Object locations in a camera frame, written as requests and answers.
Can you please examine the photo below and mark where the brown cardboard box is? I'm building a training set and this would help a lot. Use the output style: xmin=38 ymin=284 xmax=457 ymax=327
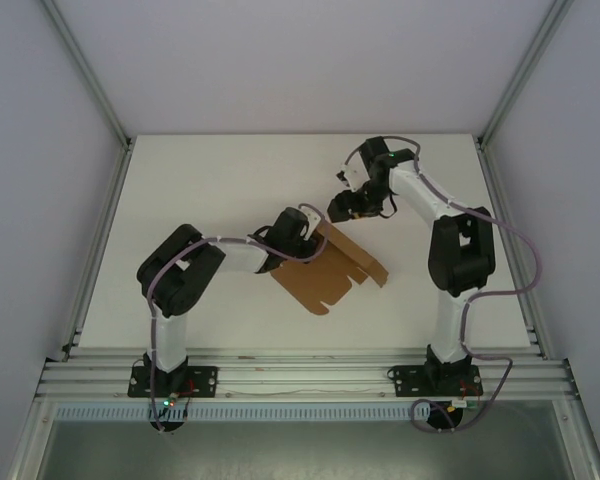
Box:
xmin=269 ymin=221 xmax=390 ymax=317

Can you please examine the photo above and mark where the grey metal sheet panel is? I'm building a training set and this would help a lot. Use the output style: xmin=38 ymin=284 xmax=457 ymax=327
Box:
xmin=29 ymin=419 xmax=576 ymax=480

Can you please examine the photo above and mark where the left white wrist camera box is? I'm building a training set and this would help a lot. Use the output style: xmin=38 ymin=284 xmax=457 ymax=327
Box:
xmin=303 ymin=208 xmax=325 ymax=237

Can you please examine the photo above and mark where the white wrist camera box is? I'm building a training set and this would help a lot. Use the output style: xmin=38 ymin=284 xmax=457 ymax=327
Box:
xmin=303 ymin=208 xmax=325 ymax=237
xmin=336 ymin=163 xmax=365 ymax=190

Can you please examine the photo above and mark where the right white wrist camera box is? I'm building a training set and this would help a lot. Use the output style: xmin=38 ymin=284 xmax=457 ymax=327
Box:
xmin=336 ymin=163 xmax=365 ymax=190

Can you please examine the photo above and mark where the right aluminium side rail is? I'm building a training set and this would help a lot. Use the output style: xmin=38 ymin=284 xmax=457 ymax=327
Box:
xmin=474 ymin=139 xmax=549 ymax=359

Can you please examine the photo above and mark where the aluminium side rail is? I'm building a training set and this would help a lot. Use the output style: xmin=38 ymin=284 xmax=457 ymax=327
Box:
xmin=474 ymin=139 xmax=549 ymax=359
xmin=59 ymin=139 xmax=134 ymax=361

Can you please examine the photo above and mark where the aluminium mounting rail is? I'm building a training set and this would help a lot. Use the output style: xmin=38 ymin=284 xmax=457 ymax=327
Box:
xmin=34 ymin=349 xmax=579 ymax=401

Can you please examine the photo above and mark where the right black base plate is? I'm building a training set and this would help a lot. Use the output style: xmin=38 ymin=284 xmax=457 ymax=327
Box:
xmin=387 ymin=364 xmax=484 ymax=400

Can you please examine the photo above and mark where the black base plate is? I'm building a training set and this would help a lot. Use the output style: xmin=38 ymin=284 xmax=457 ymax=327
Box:
xmin=127 ymin=364 xmax=219 ymax=400
xmin=387 ymin=364 xmax=484 ymax=400

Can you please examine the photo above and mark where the grey slotted cable duct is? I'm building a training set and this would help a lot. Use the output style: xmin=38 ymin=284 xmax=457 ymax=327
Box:
xmin=54 ymin=405 xmax=431 ymax=421

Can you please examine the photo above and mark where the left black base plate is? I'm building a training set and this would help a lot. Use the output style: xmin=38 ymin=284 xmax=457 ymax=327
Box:
xmin=127 ymin=364 xmax=219 ymax=400

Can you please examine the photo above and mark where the left aluminium side rail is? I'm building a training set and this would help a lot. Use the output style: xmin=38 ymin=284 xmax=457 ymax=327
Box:
xmin=59 ymin=139 xmax=134 ymax=361

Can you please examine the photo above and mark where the right aluminium frame post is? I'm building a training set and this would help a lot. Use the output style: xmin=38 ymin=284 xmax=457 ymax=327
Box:
xmin=477 ymin=0 xmax=576 ymax=146

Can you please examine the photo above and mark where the aluminium frame post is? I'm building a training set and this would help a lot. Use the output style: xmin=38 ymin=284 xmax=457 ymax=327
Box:
xmin=477 ymin=0 xmax=576 ymax=146
xmin=42 ymin=0 xmax=134 ymax=146

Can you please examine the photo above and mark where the black round cable grommet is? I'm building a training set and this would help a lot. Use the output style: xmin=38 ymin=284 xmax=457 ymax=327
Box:
xmin=149 ymin=417 xmax=186 ymax=435
xmin=426 ymin=399 xmax=464 ymax=434

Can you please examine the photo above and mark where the left aluminium frame post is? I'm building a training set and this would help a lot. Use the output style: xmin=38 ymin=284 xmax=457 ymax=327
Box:
xmin=42 ymin=0 xmax=134 ymax=146

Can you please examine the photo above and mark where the aluminium frame beam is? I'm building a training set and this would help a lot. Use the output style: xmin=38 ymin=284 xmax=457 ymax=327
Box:
xmin=7 ymin=399 xmax=56 ymax=480
xmin=552 ymin=399 xmax=600 ymax=480

